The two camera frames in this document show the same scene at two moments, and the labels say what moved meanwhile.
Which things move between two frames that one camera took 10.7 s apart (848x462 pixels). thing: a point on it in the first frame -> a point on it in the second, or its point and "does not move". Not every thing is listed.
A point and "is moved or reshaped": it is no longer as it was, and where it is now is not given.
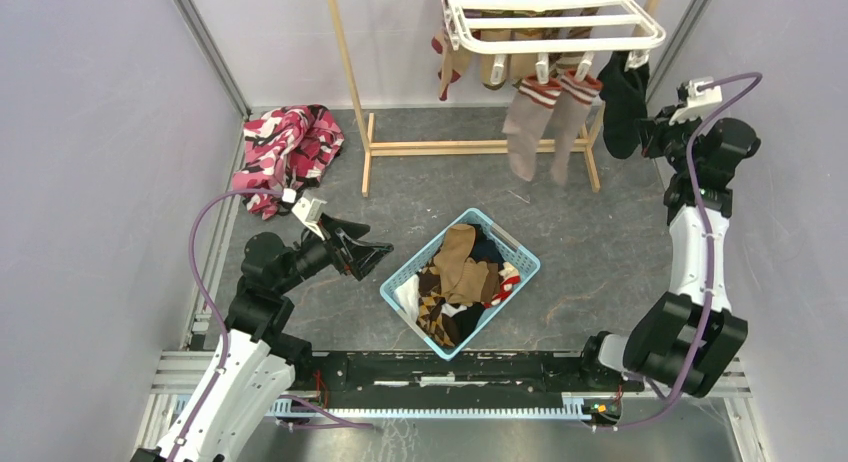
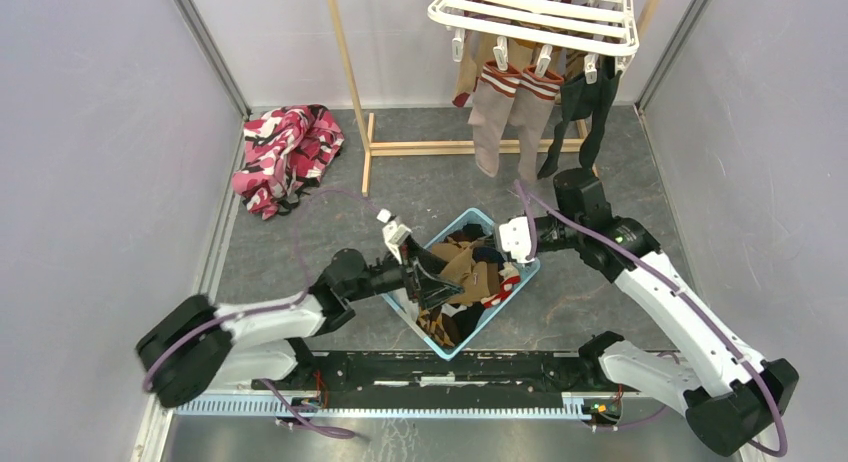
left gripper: (359, 258) -> (425, 268)
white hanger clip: (498, 69) -> (458, 44)
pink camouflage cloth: (285, 148) does not move
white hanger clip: (637, 59) -> (590, 68)
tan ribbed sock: (464, 281) is moved or reshaped
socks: (576, 99) -> (530, 111)
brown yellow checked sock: (431, 301) does not move
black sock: (624, 99) -> (606, 80)
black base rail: (320, 375) does not move
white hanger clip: (583, 67) -> (543, 61)
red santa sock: (509, 277) does not move
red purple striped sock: (454, 61) -> (478, 49)
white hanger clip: (542, 67) -> (501, 53)
